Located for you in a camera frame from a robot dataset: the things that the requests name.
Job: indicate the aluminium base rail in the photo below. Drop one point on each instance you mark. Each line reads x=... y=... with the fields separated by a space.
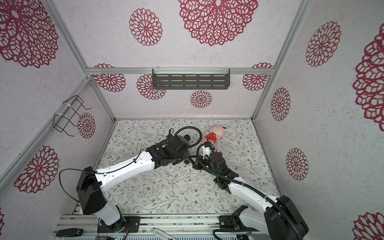
x=140 y=227

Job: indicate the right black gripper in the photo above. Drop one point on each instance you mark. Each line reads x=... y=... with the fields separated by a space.
x=198 y=164

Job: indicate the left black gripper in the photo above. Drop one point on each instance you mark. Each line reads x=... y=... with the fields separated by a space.
x=186 y=154

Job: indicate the pink plush toy red dress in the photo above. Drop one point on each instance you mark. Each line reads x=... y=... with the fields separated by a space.
x=214 y=134

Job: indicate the black wire wall basket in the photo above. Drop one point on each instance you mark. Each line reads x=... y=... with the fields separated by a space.
x=62 y=119

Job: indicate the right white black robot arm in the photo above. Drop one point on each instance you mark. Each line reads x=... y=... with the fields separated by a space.
x=277 y=217

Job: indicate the grey metal wall shelf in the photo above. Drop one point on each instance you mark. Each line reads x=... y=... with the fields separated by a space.
x=191 y=80

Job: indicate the black device on rail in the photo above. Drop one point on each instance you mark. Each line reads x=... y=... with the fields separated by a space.
x=71 y=232

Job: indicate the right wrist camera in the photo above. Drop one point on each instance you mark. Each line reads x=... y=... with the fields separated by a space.
x=208 y=148

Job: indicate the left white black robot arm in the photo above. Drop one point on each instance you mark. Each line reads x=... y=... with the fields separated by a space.
x=93 y=184

